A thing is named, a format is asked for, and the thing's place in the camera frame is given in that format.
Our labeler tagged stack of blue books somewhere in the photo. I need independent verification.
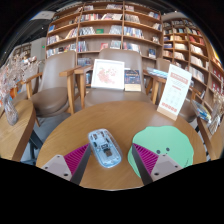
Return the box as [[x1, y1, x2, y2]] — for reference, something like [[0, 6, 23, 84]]
[[146, 67, 169, 80]]

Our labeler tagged beige wooden-armed chair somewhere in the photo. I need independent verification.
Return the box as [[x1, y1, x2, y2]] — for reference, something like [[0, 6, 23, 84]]
[[73, 48, 161, 109], [154, 58, 203, 124], [21, 50, 82, 128]]

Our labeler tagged green smiley-face mouse pad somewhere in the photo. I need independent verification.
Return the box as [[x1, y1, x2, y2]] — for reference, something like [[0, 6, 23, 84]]
[[127, 125, 195, 179]]

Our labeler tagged transparent computer mouse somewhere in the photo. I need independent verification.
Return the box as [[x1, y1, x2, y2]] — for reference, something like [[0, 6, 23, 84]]
[[87, 128, 123, 169]]

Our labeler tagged glass vase with pink flowers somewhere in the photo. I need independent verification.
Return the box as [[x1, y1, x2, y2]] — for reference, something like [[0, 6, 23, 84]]
[[0, 54, 43, 127]]

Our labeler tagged stack of colourful magazines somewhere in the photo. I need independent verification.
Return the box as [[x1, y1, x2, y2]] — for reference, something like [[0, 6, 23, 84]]
[[191, 99, 213, 124]]

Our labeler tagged round wooden side table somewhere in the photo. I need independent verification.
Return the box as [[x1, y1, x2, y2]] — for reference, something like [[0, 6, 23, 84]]
[[197, 116, 224, 161], [0, 99, 37, 163]]

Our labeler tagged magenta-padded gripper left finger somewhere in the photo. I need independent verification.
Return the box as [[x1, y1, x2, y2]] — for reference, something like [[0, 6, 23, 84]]
[[41, 143, 92, 186]]

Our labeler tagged flat wooden bookshelf unit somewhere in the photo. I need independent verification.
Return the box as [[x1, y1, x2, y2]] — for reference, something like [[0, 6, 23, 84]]
[[44, 1, 164, 68]]

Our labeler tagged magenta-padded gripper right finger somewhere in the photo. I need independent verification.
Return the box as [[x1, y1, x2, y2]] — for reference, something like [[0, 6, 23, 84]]
[[131, 143, 184, 186]]

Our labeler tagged curved wooden bookshelf unit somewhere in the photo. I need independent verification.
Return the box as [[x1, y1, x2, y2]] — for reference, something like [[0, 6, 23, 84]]
[[161, 18, 224, 104]]

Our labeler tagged small distant wooden bookshelf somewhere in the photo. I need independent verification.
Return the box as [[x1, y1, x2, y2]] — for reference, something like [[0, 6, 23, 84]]
[[14, 43, 33, 59]]

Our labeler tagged white and orange sign stand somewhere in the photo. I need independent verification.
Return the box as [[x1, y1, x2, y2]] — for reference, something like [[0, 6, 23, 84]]
[[156, 63, 193, 122]]

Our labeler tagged dark-covered book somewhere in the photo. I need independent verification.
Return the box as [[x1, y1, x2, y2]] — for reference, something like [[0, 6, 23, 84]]
[[123, 69, 142, 92]]

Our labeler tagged white framed floral picture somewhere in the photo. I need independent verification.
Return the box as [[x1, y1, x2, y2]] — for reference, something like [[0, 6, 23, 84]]
[[90, 58, 126, 91]]

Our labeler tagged vase with beige dried flowers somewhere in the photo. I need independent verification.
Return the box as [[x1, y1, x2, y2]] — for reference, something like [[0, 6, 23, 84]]
[[206, 89, 224, 136]]

